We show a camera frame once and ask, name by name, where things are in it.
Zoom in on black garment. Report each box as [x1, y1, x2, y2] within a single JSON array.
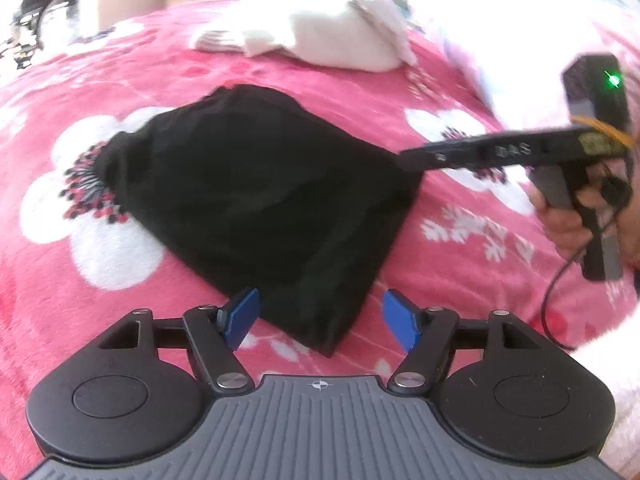
[[94, 83, 426, 359]]

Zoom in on clothes on hanger rack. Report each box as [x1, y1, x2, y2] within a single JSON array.
[[1, 0, 78, 70]]

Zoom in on person's right hand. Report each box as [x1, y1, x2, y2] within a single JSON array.
[[529, 156, 640, 261]]

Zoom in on pink floral blanket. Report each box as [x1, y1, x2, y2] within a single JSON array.
[[1, 2, 637, 479]]

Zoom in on white cloth pile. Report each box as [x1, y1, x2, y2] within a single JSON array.
[[190, 0, 416, 73]]

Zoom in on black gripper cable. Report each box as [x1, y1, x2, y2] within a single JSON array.
[[540, 246, 597, 352]]

